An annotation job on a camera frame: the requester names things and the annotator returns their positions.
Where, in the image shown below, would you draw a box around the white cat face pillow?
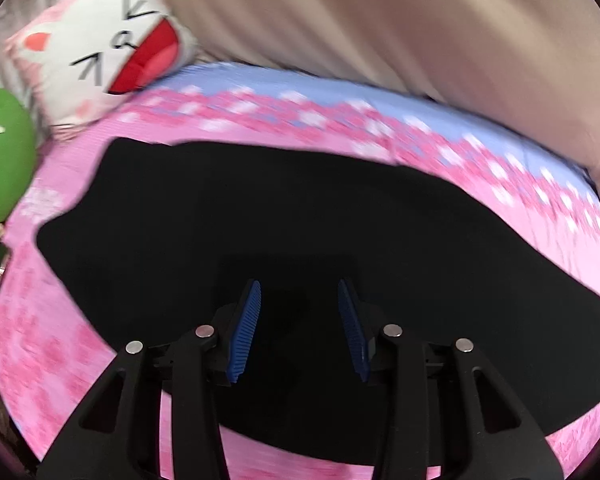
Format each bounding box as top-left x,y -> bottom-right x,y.
5,0 -> 201,128

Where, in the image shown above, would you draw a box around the pink floral bedsheet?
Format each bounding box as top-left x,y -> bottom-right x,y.
0,62 -> 600,480

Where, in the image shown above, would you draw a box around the black pants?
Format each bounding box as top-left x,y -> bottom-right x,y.
35,136 -> 600,467

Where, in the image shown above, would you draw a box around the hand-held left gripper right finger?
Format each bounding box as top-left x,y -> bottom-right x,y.
337,277 -> 565,480

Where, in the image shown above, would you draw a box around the green plush toy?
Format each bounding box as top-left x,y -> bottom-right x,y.
0,77 -> 37,246

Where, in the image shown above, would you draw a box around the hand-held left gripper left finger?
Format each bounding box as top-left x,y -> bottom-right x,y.
36,279 -> 262,480

